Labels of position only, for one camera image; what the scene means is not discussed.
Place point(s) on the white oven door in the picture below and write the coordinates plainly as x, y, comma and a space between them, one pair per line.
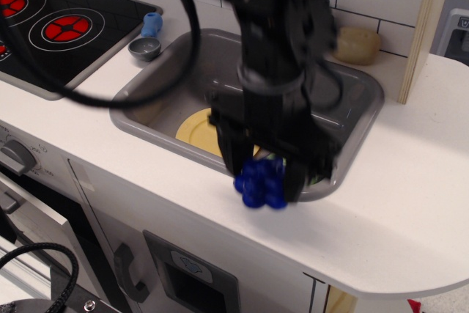
36, 222

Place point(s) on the blue toy blueberries cluster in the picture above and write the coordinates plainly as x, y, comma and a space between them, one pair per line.
261, 182

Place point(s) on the small grey bowl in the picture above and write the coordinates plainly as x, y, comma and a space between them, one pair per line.
145, 48

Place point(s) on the grey oven knob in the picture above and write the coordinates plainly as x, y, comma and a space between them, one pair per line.
17, 158

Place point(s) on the yellow toy plate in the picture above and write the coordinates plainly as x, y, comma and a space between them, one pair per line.
197, 131

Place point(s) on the grey dishwasher control panel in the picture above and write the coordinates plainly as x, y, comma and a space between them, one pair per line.
191, 281

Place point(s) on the light wooden side panel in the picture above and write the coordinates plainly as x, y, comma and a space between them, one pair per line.
426, 27

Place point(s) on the blue toy pepper shaker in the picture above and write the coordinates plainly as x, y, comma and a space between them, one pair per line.
152, 24

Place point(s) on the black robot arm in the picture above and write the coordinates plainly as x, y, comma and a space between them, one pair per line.
281, 40

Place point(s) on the beige toy potato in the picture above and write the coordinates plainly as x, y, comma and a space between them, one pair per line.
357, 46

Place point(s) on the grey cabinet door handle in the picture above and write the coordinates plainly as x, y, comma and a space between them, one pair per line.
123, 258

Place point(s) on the black toy stove top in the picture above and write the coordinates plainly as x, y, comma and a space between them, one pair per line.
71, 39

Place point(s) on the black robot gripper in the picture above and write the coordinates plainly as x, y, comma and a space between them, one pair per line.
278, 119

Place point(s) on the grey plastic sink basin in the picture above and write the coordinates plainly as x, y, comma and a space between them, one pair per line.
216, 68

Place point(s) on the green toy lime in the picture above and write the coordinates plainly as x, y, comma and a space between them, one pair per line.
313, 181

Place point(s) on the grey appliance in background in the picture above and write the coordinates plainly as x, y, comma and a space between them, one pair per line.
454, 39

